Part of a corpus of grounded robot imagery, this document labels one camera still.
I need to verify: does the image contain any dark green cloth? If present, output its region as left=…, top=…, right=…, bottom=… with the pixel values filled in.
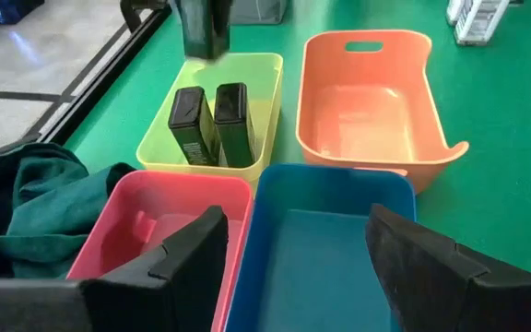
left=0, top=141, right=136, bottom=280

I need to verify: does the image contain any blue plastic bin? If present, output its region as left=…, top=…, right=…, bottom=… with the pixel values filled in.
left=223, top=163, right=418, bottom=332

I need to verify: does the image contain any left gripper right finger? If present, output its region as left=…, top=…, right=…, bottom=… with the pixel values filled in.
left=365, top=203, right=531, bottom=332

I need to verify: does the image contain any black table edge rail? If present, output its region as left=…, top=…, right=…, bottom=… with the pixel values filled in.
left=25, top=5, right=173, bottom=147

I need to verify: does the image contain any dark device with blue light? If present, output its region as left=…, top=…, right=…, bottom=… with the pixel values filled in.
left=0, top=0, right=45, bottom=34

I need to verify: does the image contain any pink plastic bin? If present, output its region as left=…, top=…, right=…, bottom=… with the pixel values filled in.
left=65, top=169, right=254, bottom=332

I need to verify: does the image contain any orange plastic bin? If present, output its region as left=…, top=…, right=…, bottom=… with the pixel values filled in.
left=295, top=30, right=470, bottom=195

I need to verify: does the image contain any glass herb jar white lid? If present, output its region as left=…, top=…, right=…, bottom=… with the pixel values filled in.
left=454, top=0, right=511, bottom=47

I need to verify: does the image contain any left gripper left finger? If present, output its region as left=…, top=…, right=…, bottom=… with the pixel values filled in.
left=80, top=205, right=230, bottom=332

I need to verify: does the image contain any yellow-green plastic bin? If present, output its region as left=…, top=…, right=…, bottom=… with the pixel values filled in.
left=135, top=52, right=285, bottom=195

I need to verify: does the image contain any grey box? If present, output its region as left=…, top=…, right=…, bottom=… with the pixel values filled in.
left=230, top=0, right=289, bottom=26

